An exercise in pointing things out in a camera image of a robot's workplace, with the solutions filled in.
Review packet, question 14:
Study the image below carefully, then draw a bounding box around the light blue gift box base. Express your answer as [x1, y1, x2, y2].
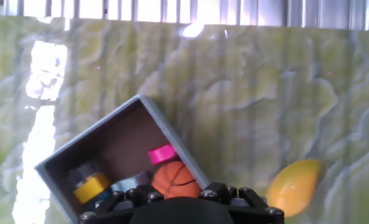
[34, 94, 210, 224]

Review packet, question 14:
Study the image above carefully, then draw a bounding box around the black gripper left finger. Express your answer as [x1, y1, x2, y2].
[93, 185, 165, 215]

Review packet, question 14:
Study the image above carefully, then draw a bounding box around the small pink toy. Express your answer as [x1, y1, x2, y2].
[147, 144, 178, 165]

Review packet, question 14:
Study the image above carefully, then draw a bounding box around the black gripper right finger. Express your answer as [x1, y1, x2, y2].
[199, 182, 268, 208]

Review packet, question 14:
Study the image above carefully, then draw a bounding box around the yellow orange toy mango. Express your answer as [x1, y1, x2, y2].
[266, 159, 323, 218]

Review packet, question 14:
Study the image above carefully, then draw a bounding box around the small grey toy block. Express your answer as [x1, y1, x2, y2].
[111, 170, 152, 193]

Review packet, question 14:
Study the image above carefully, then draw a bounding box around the green marble pattern mat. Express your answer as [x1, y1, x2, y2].
[0, 14, 369, 224]

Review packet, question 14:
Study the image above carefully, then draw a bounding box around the orange toy basketball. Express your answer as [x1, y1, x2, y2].
[151, 160, 203, 200]

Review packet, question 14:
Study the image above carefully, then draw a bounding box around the gold metallic toy block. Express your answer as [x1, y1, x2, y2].
[73, 172, 112, 205]

